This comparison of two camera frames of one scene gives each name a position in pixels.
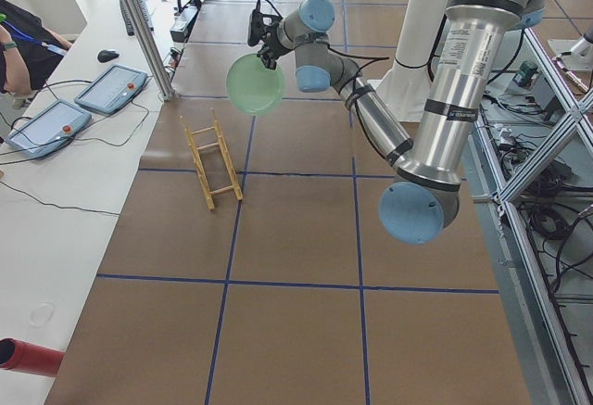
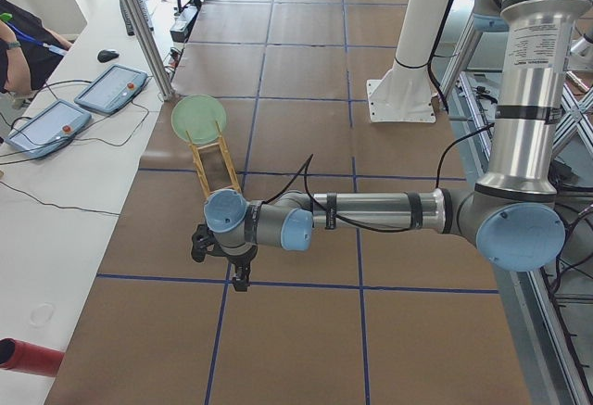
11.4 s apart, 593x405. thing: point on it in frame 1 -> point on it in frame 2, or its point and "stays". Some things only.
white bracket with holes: [406, 83] stays
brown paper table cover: [297, 293] stays
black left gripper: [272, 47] -> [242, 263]
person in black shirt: [29, 51] stays
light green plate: [252, 87] -> [196, 114]
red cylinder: [21, 356] stays
